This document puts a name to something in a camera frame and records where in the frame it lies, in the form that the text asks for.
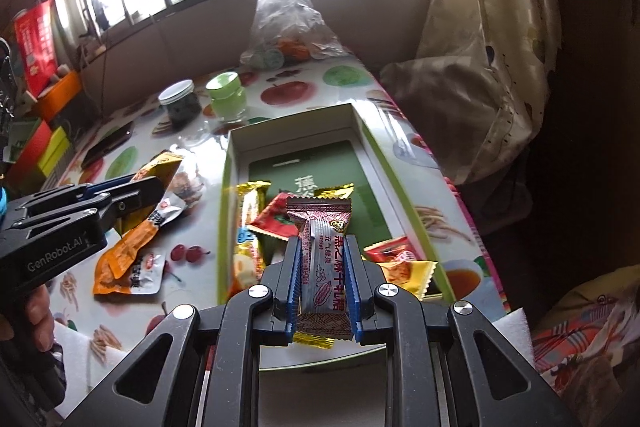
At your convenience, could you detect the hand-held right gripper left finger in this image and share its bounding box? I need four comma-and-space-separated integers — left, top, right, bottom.
62, 234, 305, 427

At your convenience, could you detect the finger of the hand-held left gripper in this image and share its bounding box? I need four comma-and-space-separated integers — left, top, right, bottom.
10, 176, 166, 240
17, 173, 140, 215

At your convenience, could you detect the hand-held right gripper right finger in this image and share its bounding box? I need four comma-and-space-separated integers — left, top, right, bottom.
344, 234, 581, 427

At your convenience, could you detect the dark red silver candy packet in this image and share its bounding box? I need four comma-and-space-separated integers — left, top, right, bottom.
286, 196, 354, 342

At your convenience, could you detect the orange clear snack packet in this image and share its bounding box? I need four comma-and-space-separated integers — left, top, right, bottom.
132, 151, 207, 210

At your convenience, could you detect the long orange snack packet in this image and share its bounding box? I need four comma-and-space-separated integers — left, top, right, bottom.
92, 199, 186, 297

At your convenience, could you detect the yellow serrated snack packet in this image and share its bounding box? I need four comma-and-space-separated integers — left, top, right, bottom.
375, 259, 439, 302

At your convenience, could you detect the white silver snack packet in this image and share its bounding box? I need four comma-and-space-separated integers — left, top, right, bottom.
127, 247, 167, 294

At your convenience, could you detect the yellow blue-print snack packet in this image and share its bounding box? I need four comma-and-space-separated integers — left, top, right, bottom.
227, 180, 272, 300

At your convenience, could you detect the small yellow snack packet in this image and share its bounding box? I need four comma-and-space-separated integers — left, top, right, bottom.
313, 183, 355, 202

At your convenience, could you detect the green cardboard box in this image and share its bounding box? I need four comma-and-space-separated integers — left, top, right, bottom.
217, 103, 458, 373

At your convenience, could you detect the person's left hand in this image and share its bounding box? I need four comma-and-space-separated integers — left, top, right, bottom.
20, 283, 56, 342

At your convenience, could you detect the black phone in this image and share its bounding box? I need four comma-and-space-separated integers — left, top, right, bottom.
82, 122, 135, 168

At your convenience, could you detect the red black snack packet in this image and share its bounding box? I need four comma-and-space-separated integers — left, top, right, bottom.
363, 236, 420, 265

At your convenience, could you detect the yellow-green box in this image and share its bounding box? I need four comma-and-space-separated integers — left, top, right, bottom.
37, 127, 76, 180

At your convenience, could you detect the red box with green inside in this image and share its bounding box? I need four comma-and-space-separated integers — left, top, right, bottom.
0, 117, 53, 190

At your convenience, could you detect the dark jar with clear lid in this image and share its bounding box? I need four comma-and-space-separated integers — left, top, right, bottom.
158, 80, 202, 130

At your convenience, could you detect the orange box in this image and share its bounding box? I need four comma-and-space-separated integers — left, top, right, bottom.
35, 71, 83, 120

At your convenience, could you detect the green plastic jar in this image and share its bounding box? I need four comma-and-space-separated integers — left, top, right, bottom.
205, 72, 248, 122

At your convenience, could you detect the red carton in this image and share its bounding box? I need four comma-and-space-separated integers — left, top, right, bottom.
14, 2, 58, 95

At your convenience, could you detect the fruit print tablecloth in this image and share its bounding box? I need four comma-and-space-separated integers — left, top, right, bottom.
50, 52, 511, 383

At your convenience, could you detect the clear plastic bag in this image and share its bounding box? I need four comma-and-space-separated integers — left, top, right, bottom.
240, 0, 351, 68

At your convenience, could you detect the colourful printed blanket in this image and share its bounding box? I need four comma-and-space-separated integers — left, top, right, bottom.
530, 267, 640, 427

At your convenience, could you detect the cream curtain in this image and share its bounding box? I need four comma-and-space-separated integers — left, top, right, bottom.
380, 0, 566, 218

